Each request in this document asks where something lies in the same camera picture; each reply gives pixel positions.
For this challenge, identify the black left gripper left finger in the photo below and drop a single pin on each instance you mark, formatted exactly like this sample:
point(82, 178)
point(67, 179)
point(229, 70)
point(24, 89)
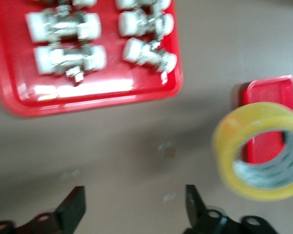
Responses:
point(68, 212)

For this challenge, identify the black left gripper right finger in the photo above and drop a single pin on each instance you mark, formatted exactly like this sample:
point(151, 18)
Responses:
point(195, 209)

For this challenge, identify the yellow packing tape roll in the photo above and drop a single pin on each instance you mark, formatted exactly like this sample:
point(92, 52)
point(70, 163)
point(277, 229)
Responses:
point(224, 136)

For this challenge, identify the large red plastic tray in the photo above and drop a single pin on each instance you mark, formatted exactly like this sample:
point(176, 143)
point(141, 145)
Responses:
point(88, 97)

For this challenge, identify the small empty red tray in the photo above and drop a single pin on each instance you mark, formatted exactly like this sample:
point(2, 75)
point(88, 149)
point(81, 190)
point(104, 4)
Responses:
point(268, 92)

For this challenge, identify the white-capped metal ball valve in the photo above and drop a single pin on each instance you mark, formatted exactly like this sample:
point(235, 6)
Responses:
point(127, 3)
point(136, 23)
point(84, 2)
point(63, 26)
point(70, 58)
point(146, 54)

